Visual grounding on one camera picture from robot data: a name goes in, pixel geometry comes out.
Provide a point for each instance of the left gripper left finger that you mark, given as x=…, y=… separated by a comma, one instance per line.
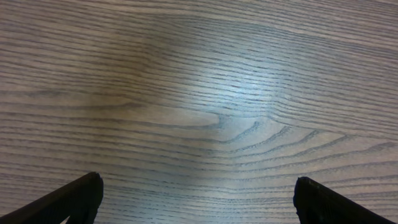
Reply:
x=77, y=202

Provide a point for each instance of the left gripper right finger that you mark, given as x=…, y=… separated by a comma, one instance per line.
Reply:
x=317, y=204

